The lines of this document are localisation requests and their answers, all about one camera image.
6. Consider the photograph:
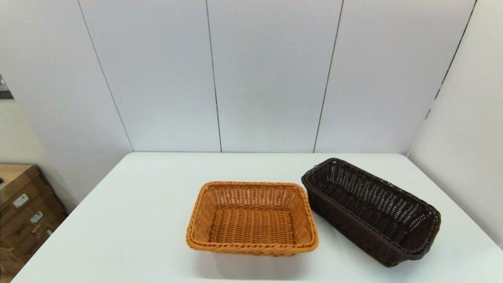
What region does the brown cardboard box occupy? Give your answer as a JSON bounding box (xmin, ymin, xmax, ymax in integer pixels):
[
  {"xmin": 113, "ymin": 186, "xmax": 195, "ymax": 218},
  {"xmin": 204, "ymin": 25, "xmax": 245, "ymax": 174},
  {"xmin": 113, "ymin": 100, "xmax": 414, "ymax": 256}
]
[
  {"xmin": 0, "ymin": 236, "xmax": 44, "ymax": 276},
  {"xmin": 0, "ymin": 185, "xmax": 59, "ymax": 238},
  {"xmin": 0, "ymin": 164, "xmax": 50, "ymax": 215},
  {"xmin": 0, "ymin": 204, "xmax": 68, "ymax": 258}
]

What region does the orange woven basket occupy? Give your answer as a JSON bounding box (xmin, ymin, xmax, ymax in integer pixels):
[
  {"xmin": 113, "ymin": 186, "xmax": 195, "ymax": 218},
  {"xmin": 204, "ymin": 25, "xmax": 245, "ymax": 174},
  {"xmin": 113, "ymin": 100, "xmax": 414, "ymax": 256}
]
[{"xmin": 186, "ymin": 181, "xmax": 319, "ymax": 257}]

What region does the dark brown woven basket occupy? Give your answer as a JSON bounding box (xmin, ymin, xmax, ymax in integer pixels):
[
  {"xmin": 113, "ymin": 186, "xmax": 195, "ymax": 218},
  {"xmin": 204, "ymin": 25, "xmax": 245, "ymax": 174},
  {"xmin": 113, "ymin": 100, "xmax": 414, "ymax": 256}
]
[{"xmin": 301, "ymin": 158, "xmax": 441, "ymax": 268}]

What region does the grey wall fixture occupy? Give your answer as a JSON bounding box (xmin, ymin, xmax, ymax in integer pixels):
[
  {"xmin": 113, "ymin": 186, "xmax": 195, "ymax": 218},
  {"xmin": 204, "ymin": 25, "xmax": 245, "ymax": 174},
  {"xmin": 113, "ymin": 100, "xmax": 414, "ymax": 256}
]
[{"xmin": 0, "ymin": 75, "xmax": 14, "ymax": 99}]

